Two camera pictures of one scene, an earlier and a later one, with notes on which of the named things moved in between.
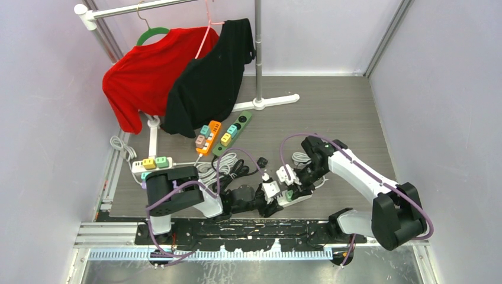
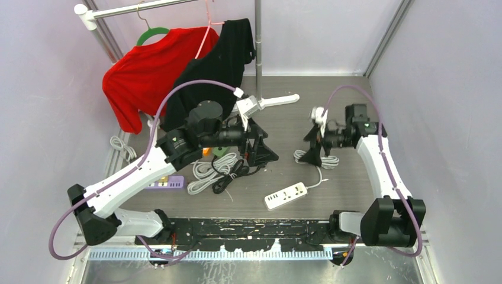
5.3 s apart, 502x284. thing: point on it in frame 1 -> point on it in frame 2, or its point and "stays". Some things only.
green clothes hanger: (151, 31) stays
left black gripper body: (258, 202) -> (244, 135)
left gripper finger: (272, 207) -> (261, 154)
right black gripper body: (307, 177) -> (331, 139)
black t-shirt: (208, 89) stays
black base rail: (247, 235) stays
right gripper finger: (297, 193) -> (312, 156)
